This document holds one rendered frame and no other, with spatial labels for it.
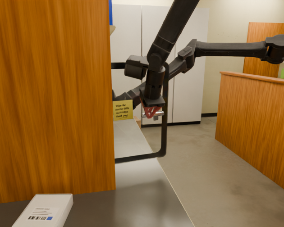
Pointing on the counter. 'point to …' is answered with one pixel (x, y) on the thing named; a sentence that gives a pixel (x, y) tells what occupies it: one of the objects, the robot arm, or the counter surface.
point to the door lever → (154, 114)
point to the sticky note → (122, 110)
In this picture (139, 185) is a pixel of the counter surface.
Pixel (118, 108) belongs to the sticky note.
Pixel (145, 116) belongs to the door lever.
